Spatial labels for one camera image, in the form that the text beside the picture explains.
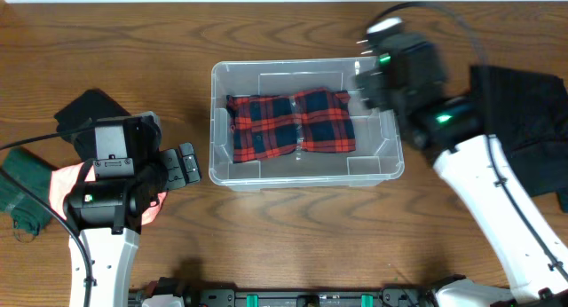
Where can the pink garment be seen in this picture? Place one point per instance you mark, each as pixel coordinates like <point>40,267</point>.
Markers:
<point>63,180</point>

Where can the dark green cloth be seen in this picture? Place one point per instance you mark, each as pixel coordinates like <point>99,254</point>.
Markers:
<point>34,174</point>

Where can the clear plastic storage container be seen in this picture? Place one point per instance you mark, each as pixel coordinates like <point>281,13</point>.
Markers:
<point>378,155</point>

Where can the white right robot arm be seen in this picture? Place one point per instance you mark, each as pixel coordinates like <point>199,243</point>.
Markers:
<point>497,146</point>

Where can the small black cloth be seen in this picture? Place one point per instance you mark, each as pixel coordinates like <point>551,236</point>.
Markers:
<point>92,105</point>

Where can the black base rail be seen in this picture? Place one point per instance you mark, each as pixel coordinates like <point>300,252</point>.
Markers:
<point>310,298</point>

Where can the red plaid flannel shirt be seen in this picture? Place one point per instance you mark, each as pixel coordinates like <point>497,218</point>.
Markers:
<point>267,127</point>

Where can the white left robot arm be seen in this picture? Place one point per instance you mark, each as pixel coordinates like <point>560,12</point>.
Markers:
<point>104,208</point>

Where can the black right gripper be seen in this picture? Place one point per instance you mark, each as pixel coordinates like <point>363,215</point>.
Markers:
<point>378,86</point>

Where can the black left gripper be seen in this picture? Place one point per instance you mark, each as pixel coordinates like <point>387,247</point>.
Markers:
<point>176,168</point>

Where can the large black garment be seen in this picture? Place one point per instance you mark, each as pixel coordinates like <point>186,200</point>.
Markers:
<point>529,117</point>

